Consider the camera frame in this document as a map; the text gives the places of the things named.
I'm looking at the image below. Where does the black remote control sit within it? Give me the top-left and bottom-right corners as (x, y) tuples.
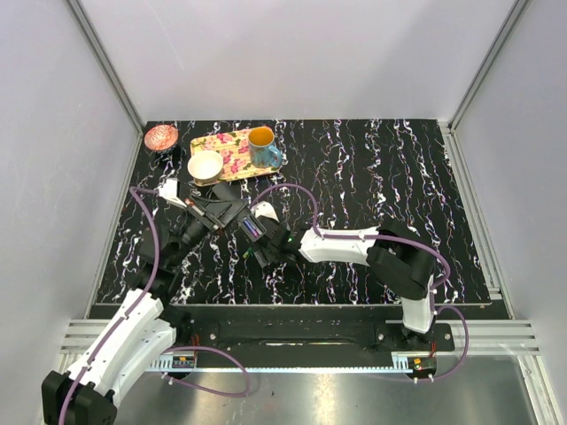
(212, 182), (266, 243)

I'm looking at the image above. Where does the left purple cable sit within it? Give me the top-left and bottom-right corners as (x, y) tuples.
(59, 186), (252, 425)

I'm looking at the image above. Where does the white small bowl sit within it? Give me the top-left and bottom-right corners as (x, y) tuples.
(187, 151), (224, 186)

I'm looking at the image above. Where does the red patterned bowl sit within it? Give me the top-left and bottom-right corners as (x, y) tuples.
(144, 124), (179, 152)

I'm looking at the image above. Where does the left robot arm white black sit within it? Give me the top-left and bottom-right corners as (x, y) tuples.
(41, 187), (254, 424)

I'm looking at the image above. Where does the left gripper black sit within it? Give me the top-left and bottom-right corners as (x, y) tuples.
(168, 194), (249, 267)

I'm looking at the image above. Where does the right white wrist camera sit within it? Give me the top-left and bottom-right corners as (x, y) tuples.
(251, 201), (279, 222)

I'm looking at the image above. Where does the floral yellow tray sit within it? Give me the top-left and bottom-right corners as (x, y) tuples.
(190, 127), (284, 182)

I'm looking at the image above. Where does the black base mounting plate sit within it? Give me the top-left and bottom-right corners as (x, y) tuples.
(173, 305), (455, 370)

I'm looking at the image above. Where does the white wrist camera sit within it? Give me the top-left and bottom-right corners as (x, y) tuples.
(158, 178), (186, 209)
(251, 201), (279, 222)

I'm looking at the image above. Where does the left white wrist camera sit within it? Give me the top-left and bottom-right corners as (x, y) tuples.
(158, 178), (186, 209)

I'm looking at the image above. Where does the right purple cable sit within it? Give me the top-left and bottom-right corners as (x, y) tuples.
(250, 183), (470, 384)

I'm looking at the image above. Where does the purple cable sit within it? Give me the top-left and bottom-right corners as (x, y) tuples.
(250, 183), (470, 384)
(59, 186), (252, 425)

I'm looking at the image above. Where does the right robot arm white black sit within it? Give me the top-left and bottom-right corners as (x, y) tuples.
(251, 216), (436, 351)

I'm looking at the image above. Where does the blue mug orange inside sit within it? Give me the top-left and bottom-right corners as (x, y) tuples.
(248, 127), (283, 168)

